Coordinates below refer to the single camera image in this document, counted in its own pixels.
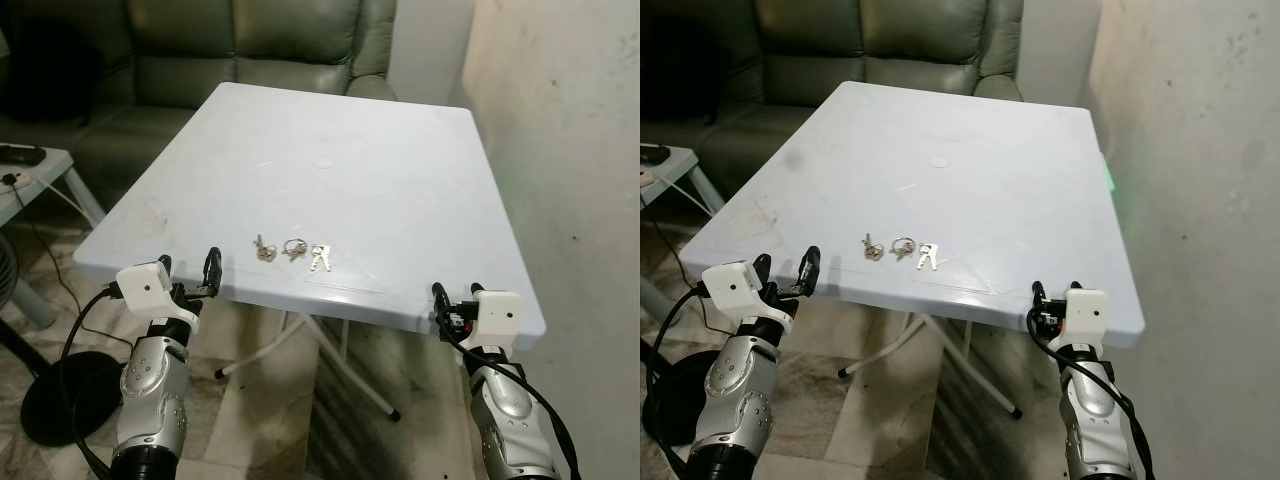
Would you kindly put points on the green leather sofa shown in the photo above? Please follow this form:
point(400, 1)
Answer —
point(850, 50)
point(200, 60)

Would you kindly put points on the white metal table legs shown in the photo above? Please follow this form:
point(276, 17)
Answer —
point(970, 366)
point(350, 369)

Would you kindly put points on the small white side table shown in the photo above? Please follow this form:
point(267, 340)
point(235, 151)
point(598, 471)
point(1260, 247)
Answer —
point(45, 175)

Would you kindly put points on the black bag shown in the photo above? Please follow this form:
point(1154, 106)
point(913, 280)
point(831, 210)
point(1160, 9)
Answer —
point(45, 75)
point(675, 75)

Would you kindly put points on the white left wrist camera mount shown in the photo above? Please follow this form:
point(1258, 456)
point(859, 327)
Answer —
point(735, 285)
point(145, 287)

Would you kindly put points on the black round fan base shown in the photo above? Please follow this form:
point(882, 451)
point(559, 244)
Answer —
point(680, 400)
point(65, 400)

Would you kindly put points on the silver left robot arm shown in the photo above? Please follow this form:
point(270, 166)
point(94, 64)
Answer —
point(150, 385)
point(735, 385)

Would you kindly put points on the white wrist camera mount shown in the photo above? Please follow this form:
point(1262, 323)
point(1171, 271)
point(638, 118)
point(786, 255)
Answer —
point(497, 315)
point(145, 287)
point(1088, 315)
point(735, 285)

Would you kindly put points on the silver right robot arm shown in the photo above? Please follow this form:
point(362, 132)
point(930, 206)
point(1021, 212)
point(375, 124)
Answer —
point(505, 410)
point(1095, 410)

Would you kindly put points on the green sticker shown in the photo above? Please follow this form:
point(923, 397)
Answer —
point(1108, 172)

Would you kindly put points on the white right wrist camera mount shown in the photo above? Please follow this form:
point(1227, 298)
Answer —
point(497, 315)
point(1088, 315)

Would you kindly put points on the flat black device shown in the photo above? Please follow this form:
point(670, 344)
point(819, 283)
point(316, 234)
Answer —
point(20, 154)
point(652, 154)

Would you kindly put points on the silver key pair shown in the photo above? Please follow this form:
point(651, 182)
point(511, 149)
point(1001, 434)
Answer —
point(927, 257)
point(319, 259)

